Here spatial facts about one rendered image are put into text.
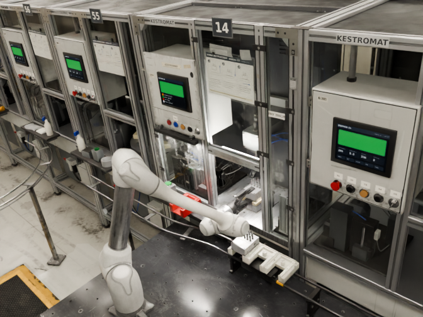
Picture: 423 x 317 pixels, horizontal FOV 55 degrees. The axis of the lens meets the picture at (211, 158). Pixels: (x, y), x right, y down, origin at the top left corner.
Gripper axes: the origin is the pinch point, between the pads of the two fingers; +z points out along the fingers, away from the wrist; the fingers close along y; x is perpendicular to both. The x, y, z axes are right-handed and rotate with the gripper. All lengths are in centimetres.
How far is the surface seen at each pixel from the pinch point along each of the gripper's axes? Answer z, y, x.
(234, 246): -34.0, -8.1, -15.3
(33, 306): -107, -99, 133
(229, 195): 0.9, -9.9, 18.2
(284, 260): -24.9, -10.2, -41.2
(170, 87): -15, 65, 41
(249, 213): -6.1, -9.3, -3.7
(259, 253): -26.4, -12.9, -25.8
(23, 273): -96, -101, 175
